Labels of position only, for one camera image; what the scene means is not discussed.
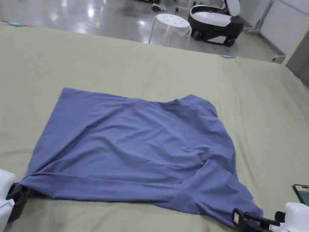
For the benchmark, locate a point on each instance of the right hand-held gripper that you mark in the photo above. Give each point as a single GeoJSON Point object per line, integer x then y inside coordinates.
{"type": "Point", "coordinates": [295, 217]}

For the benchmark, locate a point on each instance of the blue shirt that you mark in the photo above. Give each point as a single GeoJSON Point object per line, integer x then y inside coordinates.
{"type": "Point", "coordinates": [135, 145]}

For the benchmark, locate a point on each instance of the bed with pale green sheet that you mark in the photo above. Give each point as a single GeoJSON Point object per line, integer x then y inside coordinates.
{"type": "Point", "coordinates": [154, 70]}

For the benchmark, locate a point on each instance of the white and black robot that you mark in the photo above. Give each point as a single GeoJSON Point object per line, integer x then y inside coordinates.
{"type": "Point", "coordinates": [214, 21]}

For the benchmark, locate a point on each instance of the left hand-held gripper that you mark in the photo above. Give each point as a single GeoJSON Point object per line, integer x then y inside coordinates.
{"type": "Point", "coordinates": [5, 193]}

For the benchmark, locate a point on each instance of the light blue sheet clip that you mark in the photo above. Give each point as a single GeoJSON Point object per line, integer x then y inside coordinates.
{"type": "Point", "coordinates": [15, 24]}
{"type": "Point", "coordinates": [227, 57]}

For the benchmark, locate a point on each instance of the white cart with casters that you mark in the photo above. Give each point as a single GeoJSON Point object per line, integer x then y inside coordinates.
{"type": "Point", "coordinates": [184, 5]}

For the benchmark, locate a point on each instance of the black phone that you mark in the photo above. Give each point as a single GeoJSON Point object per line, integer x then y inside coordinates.
{"type": "Point", "coordinates": [302, 193]}

